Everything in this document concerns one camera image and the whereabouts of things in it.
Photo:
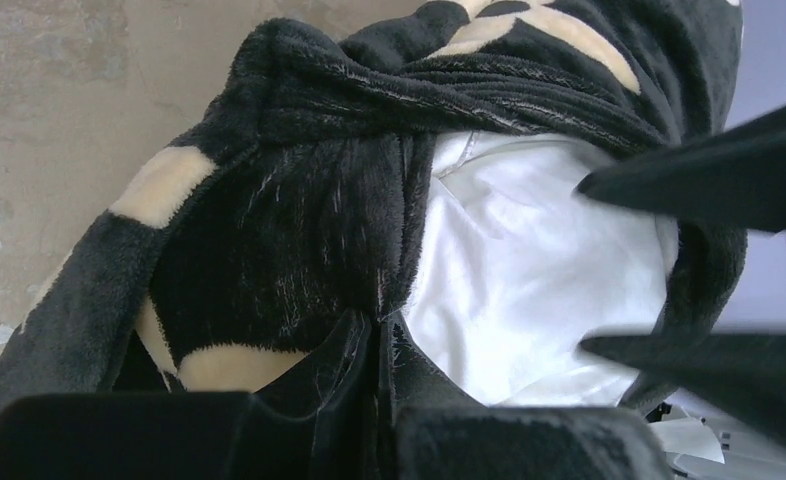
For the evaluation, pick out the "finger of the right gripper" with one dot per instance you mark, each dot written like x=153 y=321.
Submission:
x=736 y=178
x=742 y=374

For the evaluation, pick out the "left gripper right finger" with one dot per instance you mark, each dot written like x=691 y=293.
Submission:
x=430 y=429

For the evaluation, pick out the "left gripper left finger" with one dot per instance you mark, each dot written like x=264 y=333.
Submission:
x=304 y=425

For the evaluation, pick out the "black pillowcase with beige flowers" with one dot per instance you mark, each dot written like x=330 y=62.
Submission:
x=302 y=193

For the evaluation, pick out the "white pillow insert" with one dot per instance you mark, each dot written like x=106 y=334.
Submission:
x=516 y=268

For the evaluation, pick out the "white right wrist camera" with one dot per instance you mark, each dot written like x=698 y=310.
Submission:
x=702 y=442

